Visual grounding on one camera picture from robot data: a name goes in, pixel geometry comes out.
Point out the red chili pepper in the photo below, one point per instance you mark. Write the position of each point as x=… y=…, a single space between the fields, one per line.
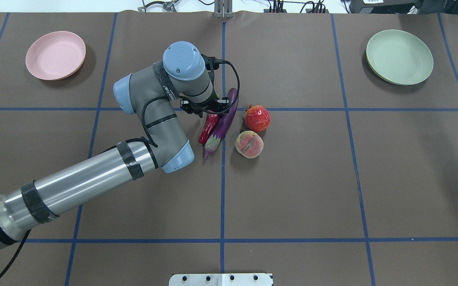
x=210 y=124

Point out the light green plate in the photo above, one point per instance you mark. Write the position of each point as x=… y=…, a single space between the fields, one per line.
x=399 y=57

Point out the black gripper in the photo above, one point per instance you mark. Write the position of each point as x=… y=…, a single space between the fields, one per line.
x=189 y=107

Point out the pink plate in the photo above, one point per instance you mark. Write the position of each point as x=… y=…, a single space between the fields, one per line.
x=56 y=56

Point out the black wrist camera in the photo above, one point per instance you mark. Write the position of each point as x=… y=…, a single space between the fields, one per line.
x=211 y=64

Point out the peach fruit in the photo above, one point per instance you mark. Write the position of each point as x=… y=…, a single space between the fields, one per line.
x=249 y=144

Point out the purple eggplant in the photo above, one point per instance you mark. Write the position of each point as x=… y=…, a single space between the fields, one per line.
x=223 y=124

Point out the aluminium frame post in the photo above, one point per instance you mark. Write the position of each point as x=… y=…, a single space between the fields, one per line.
x=223 y=9

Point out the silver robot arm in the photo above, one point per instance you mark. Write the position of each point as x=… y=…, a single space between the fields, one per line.
x=183 y=73

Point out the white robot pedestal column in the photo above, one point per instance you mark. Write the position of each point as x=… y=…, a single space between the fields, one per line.
x=222 y=279

